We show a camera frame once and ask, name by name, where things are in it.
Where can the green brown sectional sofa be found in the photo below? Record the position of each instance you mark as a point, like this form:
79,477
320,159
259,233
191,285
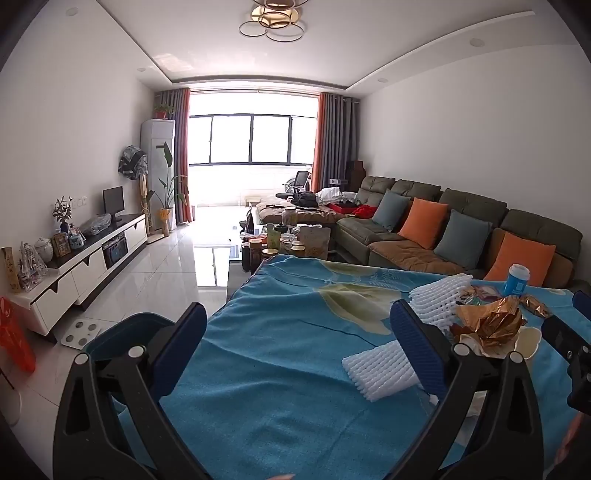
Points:
415,256

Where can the white foam net sleeve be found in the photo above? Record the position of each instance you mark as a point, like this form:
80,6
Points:
438,300
374,369

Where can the blue floral blanket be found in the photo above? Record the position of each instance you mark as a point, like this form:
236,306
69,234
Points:
286,369

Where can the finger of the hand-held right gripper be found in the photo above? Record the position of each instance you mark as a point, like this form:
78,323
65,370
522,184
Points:
583,305
564,337

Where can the tall leafy plant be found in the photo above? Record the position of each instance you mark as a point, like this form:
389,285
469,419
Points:
168,184

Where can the dark wooden cabinet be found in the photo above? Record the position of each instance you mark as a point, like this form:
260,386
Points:
355,175

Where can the large black framed window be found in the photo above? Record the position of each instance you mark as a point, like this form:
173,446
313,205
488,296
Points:
251,138

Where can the black office chair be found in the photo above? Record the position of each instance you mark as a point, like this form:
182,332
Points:
299,181

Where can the black bag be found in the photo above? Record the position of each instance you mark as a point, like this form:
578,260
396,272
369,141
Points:
305,198

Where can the orange cushion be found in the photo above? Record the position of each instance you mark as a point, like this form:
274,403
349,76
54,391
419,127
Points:
422,224
519,258

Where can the gold foil wrapper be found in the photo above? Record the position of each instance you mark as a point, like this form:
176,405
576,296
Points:
491,323

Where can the glass top coffee table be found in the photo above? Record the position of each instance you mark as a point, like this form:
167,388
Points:
240,251

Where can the white bathroom scale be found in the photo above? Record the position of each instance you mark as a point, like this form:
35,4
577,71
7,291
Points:
81,333

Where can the ship model in clear wrap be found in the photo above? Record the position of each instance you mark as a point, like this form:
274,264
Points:
31,267

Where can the gold snack packet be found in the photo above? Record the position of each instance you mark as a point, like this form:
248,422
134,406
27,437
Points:
536,307

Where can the clear cracker packet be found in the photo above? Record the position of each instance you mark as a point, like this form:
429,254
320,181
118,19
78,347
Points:
480,295

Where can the grey orange curtain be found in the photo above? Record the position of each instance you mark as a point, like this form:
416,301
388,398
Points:
334,138
178,152

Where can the small green potted plant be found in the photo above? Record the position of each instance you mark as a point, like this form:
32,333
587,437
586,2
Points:
162,110

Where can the green paper carton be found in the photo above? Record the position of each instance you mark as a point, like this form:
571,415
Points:
274,239

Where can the blue grey cushion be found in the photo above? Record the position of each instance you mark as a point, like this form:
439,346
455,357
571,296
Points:
391,210
463,240

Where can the small plant in blue vase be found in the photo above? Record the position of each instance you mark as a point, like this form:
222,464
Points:
63,212

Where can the red cloth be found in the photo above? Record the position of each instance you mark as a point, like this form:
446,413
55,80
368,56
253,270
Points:
364,211

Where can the orange plastic bag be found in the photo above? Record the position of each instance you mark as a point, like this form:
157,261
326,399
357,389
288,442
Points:
16,337

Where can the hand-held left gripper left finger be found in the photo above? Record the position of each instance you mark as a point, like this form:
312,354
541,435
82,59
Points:
184,341

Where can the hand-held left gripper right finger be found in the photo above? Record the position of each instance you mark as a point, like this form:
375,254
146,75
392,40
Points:
415,350

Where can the white cloth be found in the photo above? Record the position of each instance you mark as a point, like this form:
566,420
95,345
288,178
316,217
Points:
330,194

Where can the black monitor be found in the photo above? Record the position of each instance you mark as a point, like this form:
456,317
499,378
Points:
113,201

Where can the blue paper cup white lid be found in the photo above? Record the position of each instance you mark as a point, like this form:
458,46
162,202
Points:
515,281

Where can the cluster of glass jars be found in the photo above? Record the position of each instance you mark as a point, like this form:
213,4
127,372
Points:
258,251

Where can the wooden picture frame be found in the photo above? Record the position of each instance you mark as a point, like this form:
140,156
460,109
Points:
60,245

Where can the white ceramic jar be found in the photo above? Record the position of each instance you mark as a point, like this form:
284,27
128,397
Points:
44,249

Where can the blue white porcelain jar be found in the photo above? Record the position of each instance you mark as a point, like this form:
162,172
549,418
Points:
77,240

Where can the white TV cabinet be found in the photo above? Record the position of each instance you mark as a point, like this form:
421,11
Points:
87,272

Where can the yellow floor vase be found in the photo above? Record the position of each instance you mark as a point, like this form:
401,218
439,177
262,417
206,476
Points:
165,220

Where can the covered standing fan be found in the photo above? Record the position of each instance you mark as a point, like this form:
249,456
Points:
133,161

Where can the white standing air conditioner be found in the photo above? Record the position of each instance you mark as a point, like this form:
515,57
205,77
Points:
154,152

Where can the brown paper bag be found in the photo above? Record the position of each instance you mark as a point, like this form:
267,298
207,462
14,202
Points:
315,242

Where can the clear wrapped bundle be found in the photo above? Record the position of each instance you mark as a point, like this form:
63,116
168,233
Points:
94,226

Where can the yellow gift box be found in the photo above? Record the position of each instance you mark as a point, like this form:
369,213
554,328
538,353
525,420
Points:
9,270

